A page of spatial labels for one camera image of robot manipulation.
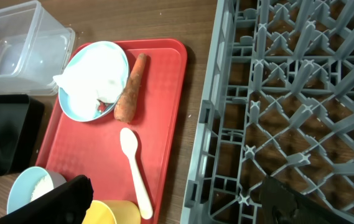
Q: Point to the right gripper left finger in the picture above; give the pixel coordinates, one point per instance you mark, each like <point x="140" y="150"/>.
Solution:
<point x="66" y="204"/>

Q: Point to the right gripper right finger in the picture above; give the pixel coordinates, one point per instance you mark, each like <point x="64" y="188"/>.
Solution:
<point x="281" y="204"/>

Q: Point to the white rice pile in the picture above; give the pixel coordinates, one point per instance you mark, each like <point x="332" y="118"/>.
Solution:
<point x="43" y="186"/>

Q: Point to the yellow plastic cup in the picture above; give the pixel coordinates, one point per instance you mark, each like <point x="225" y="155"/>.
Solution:
<point x="112" y="212"/>

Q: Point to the light blue bowl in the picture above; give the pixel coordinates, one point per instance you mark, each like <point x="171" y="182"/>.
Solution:
<point x="23" y="186"/>

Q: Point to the orange carrot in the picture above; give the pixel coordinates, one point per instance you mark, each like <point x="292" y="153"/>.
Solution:
<point x="125" y="108"/>

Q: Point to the white paper napkin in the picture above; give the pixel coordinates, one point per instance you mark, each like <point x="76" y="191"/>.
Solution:
<point x="92" y="77"/>

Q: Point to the grey dishwasher rack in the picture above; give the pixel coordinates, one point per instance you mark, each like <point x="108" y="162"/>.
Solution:
<point x="277" y="100"/>

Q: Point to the white plastic spoon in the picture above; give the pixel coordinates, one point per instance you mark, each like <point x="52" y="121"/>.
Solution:
<point x="129" y="145"/>

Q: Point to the black plastic tray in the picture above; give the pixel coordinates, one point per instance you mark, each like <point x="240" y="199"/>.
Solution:
<point x="20" y="120"/>

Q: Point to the light blue plate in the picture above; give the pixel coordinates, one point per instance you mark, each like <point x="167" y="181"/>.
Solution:
<point x="71" y="105"/>

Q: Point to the clear plastic bin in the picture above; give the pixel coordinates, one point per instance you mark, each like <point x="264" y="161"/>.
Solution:
<point x="34" y="47"/>

